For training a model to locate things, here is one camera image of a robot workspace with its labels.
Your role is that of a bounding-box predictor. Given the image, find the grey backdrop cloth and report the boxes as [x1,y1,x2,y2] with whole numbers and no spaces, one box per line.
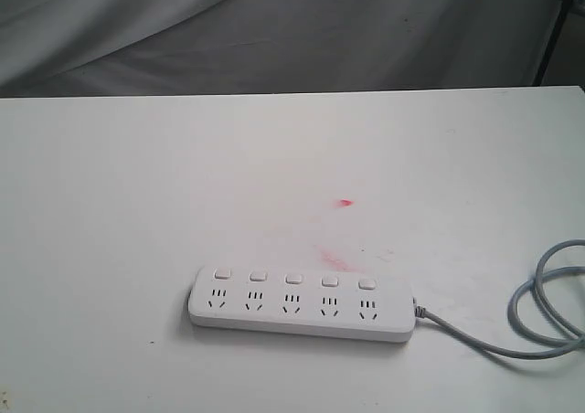
[1,0,563,97]

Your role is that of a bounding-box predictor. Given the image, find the white five-outlet power strip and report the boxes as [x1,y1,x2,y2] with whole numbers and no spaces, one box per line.
[187,268,415,344]

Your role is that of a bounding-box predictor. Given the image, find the grey power cable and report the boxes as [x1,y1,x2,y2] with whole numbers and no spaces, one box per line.
[410,238,585,359]

